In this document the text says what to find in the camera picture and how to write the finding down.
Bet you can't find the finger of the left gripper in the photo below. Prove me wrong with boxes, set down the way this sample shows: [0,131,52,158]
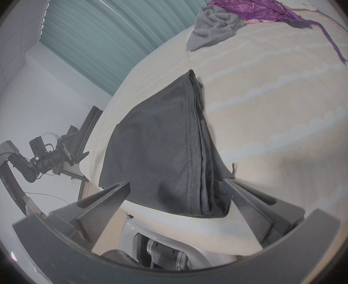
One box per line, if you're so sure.
[72,151,90,163]

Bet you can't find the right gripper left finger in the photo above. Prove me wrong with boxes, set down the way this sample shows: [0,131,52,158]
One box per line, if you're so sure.
[47,181,131,244]

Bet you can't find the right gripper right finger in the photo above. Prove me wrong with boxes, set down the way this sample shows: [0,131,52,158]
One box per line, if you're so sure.
[223,179,305,245]

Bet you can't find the black T-shirt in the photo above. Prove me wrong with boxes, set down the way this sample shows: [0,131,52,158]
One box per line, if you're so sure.
[98,69,236,219]

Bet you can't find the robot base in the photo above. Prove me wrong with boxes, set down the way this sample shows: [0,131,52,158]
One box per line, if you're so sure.
[101,212,237,272]

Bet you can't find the bed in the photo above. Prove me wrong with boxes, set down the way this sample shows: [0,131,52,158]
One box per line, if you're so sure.
[82,0,348,255]

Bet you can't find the blue-green curtain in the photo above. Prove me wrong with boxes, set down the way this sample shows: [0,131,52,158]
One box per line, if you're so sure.
[57,0,247,55]
[40,0,145,97]

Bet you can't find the grey knit garment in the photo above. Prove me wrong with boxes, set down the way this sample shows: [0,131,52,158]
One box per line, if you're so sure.
[186,4,247,52]

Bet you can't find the pink garment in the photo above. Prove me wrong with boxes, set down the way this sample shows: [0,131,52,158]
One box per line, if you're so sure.
[243,17,270,25]

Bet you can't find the dark grey small garment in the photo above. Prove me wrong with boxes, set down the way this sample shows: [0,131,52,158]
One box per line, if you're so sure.
[286,18,314,29]

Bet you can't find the purple satin garment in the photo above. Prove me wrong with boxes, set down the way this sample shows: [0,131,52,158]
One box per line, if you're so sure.
[206,0,348,65]

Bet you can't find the white printed pillow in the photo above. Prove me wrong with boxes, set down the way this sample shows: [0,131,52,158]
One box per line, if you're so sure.
[242,0,319,11]

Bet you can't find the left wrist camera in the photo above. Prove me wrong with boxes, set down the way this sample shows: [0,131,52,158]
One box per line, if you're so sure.
[29,137,46,159]

